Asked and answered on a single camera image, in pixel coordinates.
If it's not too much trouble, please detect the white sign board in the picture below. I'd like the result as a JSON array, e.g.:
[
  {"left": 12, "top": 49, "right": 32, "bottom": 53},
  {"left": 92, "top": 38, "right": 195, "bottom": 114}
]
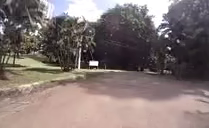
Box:
[{"left": 88, "top": 60, "right": 100, "bottom": 70}]

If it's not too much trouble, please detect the pale pole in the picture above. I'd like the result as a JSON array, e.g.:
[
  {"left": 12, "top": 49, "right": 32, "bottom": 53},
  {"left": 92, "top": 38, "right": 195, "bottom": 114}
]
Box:
[{"left": 77, "top": 19, "right": 88, "bottom": 71}]

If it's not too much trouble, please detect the grey-brown asphalt road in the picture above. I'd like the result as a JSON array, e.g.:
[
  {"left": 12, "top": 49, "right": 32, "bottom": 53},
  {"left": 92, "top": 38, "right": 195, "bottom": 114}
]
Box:
[{"left": 0, "top": 69, "right": 209, "bottom": 128}]

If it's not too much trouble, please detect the wood of dark trees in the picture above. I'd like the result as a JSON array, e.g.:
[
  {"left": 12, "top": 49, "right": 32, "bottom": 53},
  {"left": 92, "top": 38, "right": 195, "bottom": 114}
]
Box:
[{"left": 41, "top": 0, "right": 209, "bottom": 82}]

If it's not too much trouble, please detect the concrete kerb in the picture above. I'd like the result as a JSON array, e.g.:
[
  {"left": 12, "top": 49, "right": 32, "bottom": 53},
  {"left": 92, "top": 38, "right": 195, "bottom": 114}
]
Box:
[{"left": 0, "top": 73, "right": 87, "bottom": 100}]

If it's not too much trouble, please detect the grass verge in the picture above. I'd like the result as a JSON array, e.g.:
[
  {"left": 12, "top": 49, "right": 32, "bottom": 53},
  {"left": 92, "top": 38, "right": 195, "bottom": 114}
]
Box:
[{"left": 0, "top": 54, "right": 86, "bottom": 90}]

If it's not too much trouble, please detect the pale tall building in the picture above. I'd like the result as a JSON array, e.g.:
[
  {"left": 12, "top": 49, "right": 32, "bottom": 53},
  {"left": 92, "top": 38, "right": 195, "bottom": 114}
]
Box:
[{"left": 40, "top": 0, "right": 56, "bottom": 22}]

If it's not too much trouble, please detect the row of trees on grass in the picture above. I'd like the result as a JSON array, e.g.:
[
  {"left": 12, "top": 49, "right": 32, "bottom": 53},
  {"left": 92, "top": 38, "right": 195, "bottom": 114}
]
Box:
[{"left": 0, "top": 0, "right": 50, "bottom": 75}]

